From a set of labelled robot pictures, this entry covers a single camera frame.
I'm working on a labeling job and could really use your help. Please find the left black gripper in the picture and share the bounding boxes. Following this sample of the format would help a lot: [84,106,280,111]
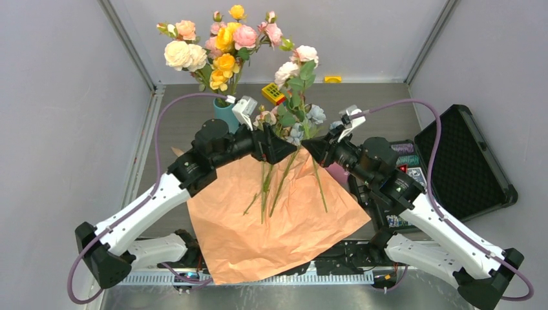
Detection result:
[212,115,295,169]

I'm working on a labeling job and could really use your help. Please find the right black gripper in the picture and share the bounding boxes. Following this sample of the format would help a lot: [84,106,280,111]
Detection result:
[301,124,375,187]

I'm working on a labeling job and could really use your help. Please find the light blue flower stem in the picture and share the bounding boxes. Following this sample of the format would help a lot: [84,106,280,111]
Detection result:
[268,104,326,217]

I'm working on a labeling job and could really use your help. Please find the teal ceramic vase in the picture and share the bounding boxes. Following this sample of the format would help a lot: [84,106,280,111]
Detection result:
[213,98,239,133]

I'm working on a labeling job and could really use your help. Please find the peach wrapping paper sheet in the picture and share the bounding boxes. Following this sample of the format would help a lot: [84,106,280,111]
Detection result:
[187,150,370,284]

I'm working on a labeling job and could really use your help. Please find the tan satin ribbon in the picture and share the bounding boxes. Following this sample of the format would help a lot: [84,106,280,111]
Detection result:
[171,147,184,158]

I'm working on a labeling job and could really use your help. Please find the yellow rose stems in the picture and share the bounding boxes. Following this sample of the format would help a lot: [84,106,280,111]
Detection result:
[206,5,246,95]

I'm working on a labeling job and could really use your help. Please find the pale pink rose stem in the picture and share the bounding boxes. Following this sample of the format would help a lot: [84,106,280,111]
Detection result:
[273,37,329,214]

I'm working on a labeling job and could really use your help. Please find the cream white rose stems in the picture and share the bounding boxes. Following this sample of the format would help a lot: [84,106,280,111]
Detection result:
[163,41,227,95]

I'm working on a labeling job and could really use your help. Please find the paper flower bouquet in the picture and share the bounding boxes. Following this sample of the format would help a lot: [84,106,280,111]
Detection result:
[253,106,277,223]

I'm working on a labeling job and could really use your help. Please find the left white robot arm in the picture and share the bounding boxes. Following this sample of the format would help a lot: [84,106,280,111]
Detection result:
[75,119,297,289]

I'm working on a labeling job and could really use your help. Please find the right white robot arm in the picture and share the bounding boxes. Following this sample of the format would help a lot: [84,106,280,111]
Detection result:
[301,127,523,309]

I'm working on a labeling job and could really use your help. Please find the pink plastic box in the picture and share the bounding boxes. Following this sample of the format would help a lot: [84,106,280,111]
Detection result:
[325,163,349,185]

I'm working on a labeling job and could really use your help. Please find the loose blue flower head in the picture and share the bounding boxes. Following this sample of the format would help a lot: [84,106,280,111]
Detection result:
[329,121,343,130]

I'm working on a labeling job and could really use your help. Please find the colourful toy block house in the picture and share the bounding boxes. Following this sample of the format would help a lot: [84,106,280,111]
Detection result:
[261,83,286,106]

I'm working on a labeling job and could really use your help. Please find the yellow toy block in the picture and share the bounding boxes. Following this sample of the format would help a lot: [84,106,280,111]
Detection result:
[324,76,342,83]

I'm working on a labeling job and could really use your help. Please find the pink peach rose stems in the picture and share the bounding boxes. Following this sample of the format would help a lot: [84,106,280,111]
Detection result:
[156,11,284,84]

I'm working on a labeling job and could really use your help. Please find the black poker chip case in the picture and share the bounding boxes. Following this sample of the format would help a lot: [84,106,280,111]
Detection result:
[348,105,518,233]

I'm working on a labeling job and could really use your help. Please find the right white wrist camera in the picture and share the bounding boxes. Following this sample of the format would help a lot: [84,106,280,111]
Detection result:
[337,105,366,142]

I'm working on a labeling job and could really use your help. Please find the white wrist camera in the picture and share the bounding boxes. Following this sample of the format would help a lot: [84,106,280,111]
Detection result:
[226,96,258,130]
[337,105,366,142]

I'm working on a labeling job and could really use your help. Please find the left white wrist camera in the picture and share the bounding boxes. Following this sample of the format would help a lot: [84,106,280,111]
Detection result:
[226,96,258,130]

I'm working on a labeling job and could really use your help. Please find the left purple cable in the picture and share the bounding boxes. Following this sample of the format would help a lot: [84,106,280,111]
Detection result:
[67,93,237,305]

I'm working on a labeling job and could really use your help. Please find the purple cable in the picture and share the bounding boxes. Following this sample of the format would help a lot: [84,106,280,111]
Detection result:
[348,98,535,302]
[67,93,237,305]

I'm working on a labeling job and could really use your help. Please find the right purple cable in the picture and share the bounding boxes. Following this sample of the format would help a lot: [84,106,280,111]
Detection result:
[348,98,535,302]

